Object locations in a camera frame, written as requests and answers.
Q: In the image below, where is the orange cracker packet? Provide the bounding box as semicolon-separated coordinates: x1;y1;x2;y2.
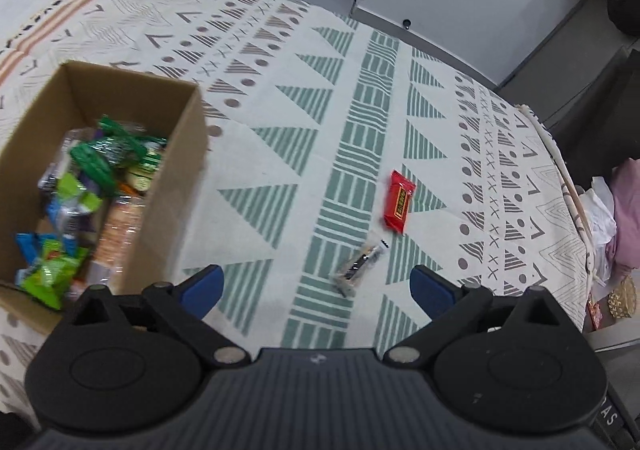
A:
92;194;147;283

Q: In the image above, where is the large purple snack packet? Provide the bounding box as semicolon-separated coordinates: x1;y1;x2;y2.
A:
75;165;109;251

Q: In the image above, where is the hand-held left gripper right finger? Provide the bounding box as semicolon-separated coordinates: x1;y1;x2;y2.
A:
384;264;567;369

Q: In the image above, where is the gold woven item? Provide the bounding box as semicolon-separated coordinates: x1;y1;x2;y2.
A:
607;277;637;319

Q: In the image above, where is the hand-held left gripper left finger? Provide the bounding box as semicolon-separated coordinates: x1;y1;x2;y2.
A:
74;264;252;369

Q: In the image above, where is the pale blue snack packet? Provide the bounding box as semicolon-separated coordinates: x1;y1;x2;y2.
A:
124;140;167;193

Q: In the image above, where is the brown cardboard box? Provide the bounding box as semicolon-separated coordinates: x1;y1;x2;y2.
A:
0;60;209;331

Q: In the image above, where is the white plastic bag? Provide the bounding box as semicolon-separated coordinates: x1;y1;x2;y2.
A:
579;176;619;281

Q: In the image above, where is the pink cloth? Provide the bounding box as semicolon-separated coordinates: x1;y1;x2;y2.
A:
605;161;640;271

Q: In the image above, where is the red snack packet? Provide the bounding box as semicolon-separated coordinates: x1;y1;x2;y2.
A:
383;170;417;235

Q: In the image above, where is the patterned blanket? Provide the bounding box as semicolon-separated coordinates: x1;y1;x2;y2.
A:
0;0;601;413

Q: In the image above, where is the small clear black snack packet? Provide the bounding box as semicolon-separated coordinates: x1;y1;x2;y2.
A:
332;239;390;298

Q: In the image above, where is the light green snack packet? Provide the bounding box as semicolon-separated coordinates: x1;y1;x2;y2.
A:
15;237;90;311

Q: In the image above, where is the blue green-edged snack packet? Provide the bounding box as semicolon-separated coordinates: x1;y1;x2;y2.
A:
46;174;104;241

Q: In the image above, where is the dark green snack packet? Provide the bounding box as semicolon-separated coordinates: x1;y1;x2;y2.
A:
69;115;169;191

